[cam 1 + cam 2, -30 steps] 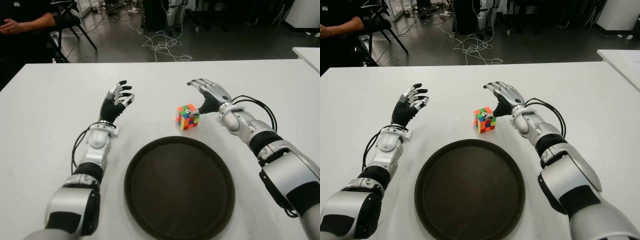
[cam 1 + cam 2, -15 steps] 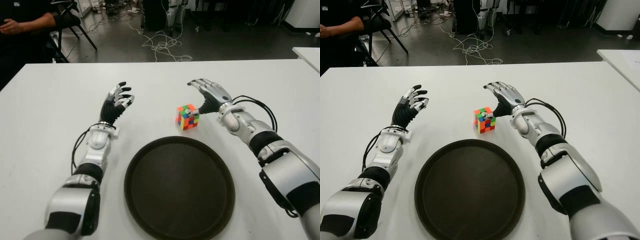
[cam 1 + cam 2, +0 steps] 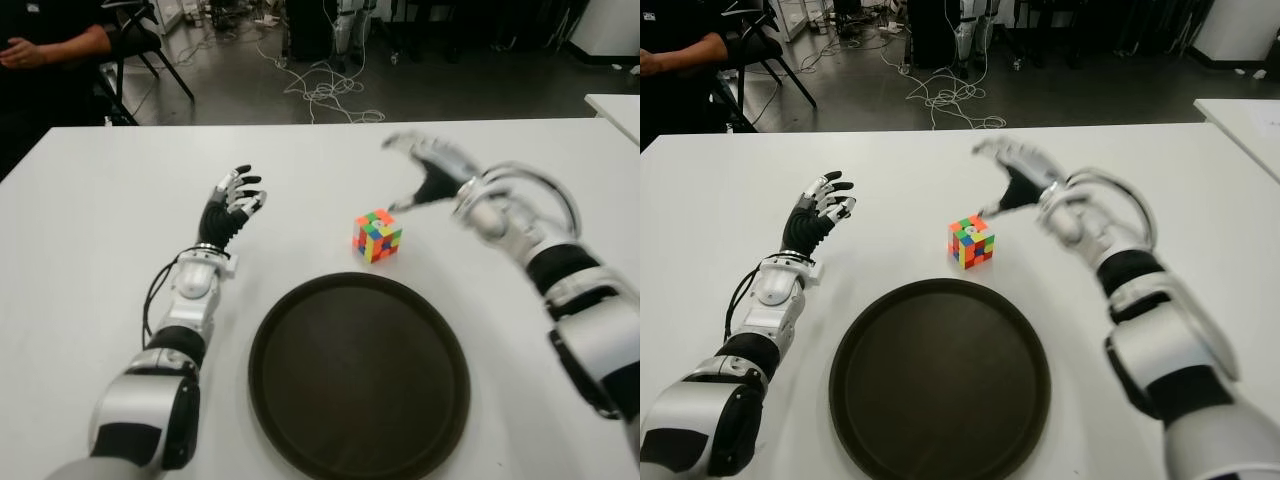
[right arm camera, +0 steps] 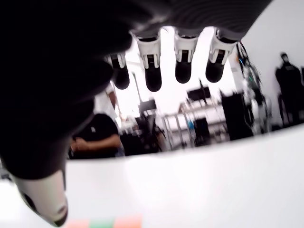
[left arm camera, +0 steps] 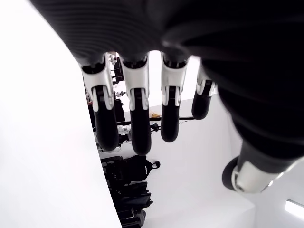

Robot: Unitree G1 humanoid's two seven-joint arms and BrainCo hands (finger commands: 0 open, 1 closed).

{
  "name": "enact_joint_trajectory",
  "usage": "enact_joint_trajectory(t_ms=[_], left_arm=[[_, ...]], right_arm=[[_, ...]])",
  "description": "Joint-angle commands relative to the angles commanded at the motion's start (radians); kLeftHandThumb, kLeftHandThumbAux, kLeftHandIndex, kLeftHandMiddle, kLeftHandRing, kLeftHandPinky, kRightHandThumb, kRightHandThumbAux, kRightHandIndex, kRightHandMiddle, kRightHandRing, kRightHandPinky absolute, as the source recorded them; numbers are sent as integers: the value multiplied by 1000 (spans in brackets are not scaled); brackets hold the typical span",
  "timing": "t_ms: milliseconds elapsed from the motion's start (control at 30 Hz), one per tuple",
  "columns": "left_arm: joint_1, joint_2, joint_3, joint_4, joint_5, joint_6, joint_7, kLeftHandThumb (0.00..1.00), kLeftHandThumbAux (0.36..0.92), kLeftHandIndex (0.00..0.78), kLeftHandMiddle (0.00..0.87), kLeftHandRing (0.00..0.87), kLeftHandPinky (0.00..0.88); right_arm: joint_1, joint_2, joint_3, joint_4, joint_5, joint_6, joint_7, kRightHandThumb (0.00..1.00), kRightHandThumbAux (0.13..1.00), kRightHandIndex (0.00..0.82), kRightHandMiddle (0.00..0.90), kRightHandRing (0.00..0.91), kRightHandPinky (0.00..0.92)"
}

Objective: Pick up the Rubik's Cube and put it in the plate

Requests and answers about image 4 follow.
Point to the black cabinet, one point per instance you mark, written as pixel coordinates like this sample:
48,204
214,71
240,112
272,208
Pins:
235,116

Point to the multicoloured Rubik's cube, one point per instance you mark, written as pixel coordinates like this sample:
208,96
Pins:
102,223

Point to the person in white shirt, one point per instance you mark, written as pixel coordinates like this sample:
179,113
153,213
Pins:
104,104

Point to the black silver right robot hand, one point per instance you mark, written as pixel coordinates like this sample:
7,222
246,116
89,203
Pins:
59,71

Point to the seated person in black shirt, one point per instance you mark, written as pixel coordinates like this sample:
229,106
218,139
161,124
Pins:
102,133

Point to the black chair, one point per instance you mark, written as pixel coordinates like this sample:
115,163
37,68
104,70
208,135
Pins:
149,133

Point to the black computer monitor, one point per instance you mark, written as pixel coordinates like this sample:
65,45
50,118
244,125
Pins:
198,93
147,105

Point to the standing figure in black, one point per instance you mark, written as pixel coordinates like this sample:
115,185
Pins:
288,78

